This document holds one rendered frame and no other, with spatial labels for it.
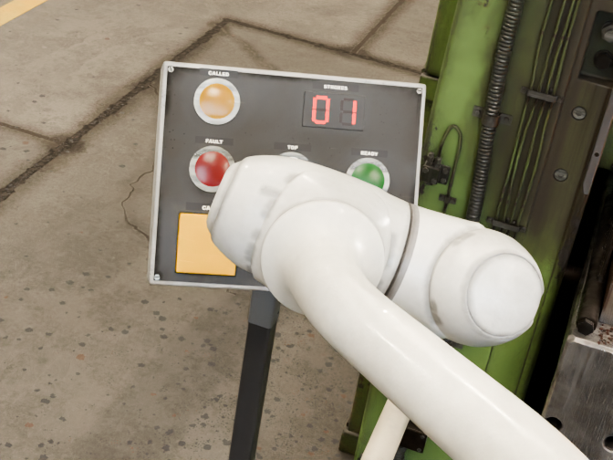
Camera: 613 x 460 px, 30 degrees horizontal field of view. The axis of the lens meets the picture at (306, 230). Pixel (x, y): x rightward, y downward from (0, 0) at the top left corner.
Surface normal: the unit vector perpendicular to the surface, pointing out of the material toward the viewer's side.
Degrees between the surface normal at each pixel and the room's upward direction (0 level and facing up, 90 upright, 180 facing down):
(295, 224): 48
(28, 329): 0
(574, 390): 90
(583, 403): 90
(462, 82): 90
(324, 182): 8
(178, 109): 60
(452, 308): 93
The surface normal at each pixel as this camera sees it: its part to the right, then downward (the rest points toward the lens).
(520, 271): 0.41, -0.18
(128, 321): 0.14, -0.84
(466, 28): -0.32, 0.46
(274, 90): 0.16, 0.04
